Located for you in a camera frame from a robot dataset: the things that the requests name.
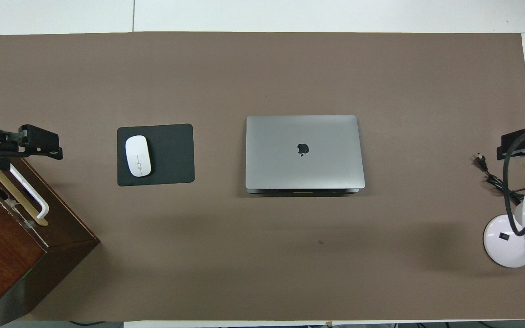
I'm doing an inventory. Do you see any grey laptop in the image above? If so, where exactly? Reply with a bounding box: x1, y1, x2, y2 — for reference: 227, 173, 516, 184
245, 115, 366, 195

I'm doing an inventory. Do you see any white computer mouse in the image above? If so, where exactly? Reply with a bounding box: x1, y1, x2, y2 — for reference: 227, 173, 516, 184
125, 135, 152, 177

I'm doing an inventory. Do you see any white desk lamp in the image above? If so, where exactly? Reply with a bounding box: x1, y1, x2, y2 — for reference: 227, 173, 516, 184
483, 188, 525, 268

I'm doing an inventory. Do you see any dark brown wooden box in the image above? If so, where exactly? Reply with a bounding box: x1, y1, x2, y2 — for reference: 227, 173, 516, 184
0, 155, 101, 326

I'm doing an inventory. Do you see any black mouse pad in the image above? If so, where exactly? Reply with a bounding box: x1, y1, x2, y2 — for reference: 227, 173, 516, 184
117, 123, 195, 187

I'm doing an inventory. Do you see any brown table mat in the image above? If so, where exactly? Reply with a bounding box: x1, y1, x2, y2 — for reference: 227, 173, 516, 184
0, 32, 525, 322

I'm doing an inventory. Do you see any black lamp power cable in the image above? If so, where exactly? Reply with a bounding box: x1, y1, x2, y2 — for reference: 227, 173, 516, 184
474, 154, 525, 255

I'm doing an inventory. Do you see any white box handle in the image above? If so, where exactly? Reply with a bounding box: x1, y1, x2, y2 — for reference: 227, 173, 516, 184
10, 163, 50, 220

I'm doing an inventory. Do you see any brass handle plate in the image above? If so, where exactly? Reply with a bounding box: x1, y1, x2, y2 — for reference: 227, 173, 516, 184
0, 166, 49, 227

